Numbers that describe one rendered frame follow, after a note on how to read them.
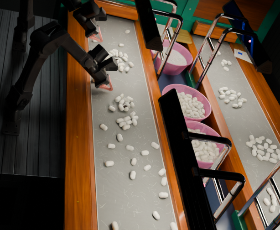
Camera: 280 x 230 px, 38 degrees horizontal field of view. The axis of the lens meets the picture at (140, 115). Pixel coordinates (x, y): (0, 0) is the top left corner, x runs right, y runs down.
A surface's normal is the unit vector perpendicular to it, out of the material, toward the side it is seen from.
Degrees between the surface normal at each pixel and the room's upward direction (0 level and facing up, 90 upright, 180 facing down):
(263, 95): 0
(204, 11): 90
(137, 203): 0
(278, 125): 0
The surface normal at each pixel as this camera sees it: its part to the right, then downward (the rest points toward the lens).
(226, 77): 0.30, -0.73
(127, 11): 0.12, 0.67
